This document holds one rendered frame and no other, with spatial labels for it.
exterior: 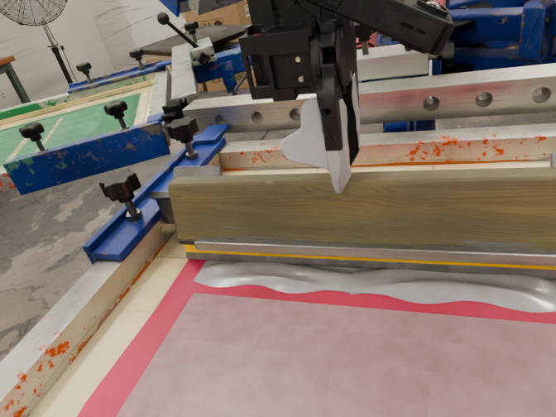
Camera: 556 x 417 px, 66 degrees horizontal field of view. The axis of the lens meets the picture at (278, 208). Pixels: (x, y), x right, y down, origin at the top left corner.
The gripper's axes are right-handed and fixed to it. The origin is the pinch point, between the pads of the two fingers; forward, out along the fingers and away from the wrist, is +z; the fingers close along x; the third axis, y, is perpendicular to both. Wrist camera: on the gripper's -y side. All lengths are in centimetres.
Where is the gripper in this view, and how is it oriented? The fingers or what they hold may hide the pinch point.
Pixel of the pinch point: (350, 166)
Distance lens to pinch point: 42.6
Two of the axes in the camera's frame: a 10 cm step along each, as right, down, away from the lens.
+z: 1.9, 8.3, 5.3
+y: -9.3, -0.2, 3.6
